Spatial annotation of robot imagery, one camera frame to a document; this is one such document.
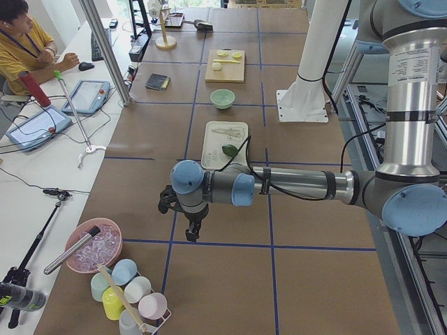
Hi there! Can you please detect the lemon slice front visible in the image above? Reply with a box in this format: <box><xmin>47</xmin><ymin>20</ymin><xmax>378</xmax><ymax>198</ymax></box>
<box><xmin>217</xmin><ymin>50</ymin><xmax>228</xmax><ymax>57</ymax></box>

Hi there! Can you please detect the white bear serving tray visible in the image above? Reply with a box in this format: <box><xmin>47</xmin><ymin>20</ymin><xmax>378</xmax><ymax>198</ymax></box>
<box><xmin>201</xmin><ymin>121</ymin><xmax>249</xmax><ymax>170</ymax></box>

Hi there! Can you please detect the person in yellow shirt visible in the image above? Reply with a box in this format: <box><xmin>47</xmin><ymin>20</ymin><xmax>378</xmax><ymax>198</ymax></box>
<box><xmin>1</xmin><ymin>0</ymin><xmax>80</xmax><ymax>96</ymax></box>

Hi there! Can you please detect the yellow cup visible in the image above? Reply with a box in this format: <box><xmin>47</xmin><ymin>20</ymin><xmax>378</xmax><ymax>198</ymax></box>
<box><xmin>102</xmin><ymin>287</ymin><xmax>126</xmax><ymax>321</ymax></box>

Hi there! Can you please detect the white steamed bun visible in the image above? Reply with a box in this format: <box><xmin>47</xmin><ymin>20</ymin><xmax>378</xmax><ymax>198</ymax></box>
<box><xmin>212</xmin><ymin>62</ymin><xmax>223</xmax><ymax>72</ymax></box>

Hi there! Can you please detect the dark green avocado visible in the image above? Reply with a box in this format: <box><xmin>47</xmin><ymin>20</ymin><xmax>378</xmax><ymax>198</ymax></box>
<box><xmin>221</xmin><ymin>144</ymin><xmax>238</xmax><ymax>158</ymax></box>

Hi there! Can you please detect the red cylinder handle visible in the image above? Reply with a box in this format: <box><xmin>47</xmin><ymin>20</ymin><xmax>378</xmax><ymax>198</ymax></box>
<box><xmin>18</xmin><ymin>71</ymin><xmax>51</xmax><ymax>107</ymax></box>

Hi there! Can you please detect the reacher grabber tool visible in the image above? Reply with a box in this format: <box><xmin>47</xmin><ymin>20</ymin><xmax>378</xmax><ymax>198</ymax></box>
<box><xmin>53</xmin><ymin>70</ymin><xmax>107</xmax><ymax>169</ymax></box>

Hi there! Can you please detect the white plastic spoon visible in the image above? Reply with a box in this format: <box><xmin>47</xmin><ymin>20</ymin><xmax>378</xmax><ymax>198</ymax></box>
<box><xmin>212</xmin><ymin>128</ymin><xmax>243</xmax><ymax>137</ymax></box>

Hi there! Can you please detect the pale green cup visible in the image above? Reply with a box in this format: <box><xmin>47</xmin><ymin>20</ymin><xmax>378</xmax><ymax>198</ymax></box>
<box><xmin>90</xmin><ymin>272</ymin><xmax>110</xmax><ymax>302</ymax></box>

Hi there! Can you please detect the pink cup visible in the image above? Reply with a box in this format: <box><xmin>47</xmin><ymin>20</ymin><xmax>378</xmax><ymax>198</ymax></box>
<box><xmin>138</xmin><ymin>292</ymin><xmax>168</xmax><ymax>320</ymax></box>

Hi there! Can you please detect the grey yellow folded cloth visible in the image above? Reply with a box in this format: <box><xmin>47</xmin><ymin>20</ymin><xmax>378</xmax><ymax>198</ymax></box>
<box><xmin>145</xmin><ymin>73</ymin><xmax>170</xmax><ymax>91</ymax></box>

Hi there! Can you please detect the teach pendant tablet far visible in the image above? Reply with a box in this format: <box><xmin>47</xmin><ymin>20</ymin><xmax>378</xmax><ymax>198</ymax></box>
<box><xmin>70</xmin><ymin>80</ymin><xmax>110</xmax><ymax>115</ymax></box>

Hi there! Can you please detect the steel tube with black tip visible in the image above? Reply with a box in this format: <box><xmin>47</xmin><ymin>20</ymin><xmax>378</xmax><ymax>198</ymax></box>
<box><xmin>43</xmin><ymin>225</ymin><xmax>101</xmax><ymax>275</ymax></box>

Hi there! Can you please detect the light green bowl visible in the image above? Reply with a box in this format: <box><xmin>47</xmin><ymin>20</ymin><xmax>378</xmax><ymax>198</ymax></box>
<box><xmin>210</xmin><ymin>89</ymin><xmax>235</xmax><ymax>110</ymax></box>

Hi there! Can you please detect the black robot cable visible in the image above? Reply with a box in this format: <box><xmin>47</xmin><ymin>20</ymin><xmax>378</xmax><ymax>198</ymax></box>
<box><xmin>240</xmin><ymin>0</ymin><xmax>388</xmax><ymax>202</ymax></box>

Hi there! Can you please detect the white wire cup rack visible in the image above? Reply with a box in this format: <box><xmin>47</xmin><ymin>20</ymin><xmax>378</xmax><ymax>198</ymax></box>
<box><xmin>135</xmin><ymin>272</ymin><xmax>172</xmax><ymax>334</ymax></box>

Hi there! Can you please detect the blue cup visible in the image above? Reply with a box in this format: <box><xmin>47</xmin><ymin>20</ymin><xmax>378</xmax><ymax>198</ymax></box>
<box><xmin>111</xmin><ymin>259</ymin><xmax>138</xmax><ymax>286</ymax></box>

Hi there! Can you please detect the bamboo cutting board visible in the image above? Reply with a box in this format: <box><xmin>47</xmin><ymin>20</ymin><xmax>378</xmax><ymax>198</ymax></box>
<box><xmin>205</xmin><ymin>49</ymin><xmax>245</xmax><ymax>83</ymax></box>

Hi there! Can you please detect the pink bowl of ice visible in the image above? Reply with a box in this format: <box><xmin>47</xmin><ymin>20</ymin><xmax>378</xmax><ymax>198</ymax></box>
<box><xmin>66</xmin><ymin>218</ymin><xmax>123</xmax><ymax>274</ymax></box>

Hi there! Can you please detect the teach pendant tablet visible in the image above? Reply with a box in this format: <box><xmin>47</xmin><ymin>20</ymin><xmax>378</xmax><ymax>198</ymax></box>
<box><xmin>70</xmin><ymin>80</ymin><xmax>110</xmax><ymax>115</ymax></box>
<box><xmin>6</xmin><ymin>105</ymin><xmax>72</xmax><ymax>151</ymax></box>

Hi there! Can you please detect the aluminium frame post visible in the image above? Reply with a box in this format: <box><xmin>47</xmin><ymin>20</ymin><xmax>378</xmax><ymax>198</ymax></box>
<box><xmin>79</xmin><ymin>0</ymin><xmax>131</xmax><ymax>106</ymax></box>

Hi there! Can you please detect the grey cup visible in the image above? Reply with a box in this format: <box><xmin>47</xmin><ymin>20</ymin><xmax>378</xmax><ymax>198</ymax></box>
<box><xmin>119</xmin><ymin>309</ymin><xmax>142</xmax><ymax>335</ymax></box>

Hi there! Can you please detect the black computer mouse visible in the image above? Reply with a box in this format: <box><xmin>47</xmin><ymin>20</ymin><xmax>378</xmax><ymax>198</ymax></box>
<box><xmin>78</xmin><ymin>61</ymin><xmax>95</xmax><ymax>72</ymax></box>

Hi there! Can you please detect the black selfie stick tripod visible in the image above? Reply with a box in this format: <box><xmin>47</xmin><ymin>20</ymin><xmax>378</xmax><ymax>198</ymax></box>
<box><xmin>1</xmin><ymin>188</ymin><xmax>72</xmax><ymax>329</ymax></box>

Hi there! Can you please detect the white cup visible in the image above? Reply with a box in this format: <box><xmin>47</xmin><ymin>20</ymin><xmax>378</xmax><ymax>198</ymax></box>
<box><xmin>124</xmin><ymin>276</ymin><xmax>152</xmax><ymax>304</ymax></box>

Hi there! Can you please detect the wooden stand with base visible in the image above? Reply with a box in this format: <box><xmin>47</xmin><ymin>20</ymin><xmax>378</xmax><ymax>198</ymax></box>
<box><xmin>154</xmin><ymin>1</ymin><xmax>177</xmax><ymax>50</ymax></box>

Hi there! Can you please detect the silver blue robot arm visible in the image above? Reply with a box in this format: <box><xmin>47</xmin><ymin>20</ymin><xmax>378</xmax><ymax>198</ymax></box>
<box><xmin>158</xmin><ymin>1</ymin><xmax>446</xmax><ymax>241</ymax></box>

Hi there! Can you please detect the black keyboard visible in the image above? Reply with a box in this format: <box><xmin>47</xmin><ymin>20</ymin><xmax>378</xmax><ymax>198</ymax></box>
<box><xmin>90</xmin><ymin>27</ymin><xmax>112</xmax><ymax>62</ymax></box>

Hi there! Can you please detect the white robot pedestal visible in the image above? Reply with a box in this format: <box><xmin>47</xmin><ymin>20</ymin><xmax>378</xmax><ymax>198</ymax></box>
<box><xmin>277</xmin><ymin>0</ymin><xmax>350</xmax><ymax>123</ymax></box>

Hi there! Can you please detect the yellow plastic knife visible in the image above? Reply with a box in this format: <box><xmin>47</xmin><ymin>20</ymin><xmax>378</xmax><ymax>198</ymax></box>
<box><xmin>212</xmin><ymin>59</ymin><xmax>241</xmax><ymax>64</ymax></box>

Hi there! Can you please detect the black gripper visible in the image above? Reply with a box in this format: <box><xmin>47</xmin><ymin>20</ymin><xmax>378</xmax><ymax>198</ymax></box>
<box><xmin>158</xmin><ymin>185</ymin><xmax>204</xmax><ymax>241</ymax></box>

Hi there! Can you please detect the teach pendant tablet near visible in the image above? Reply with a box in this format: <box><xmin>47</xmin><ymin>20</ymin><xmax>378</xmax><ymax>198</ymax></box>
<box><xmin>6</xmin><ymin>105</ymin><xmax>72</xmax><ymax>151</ymax></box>

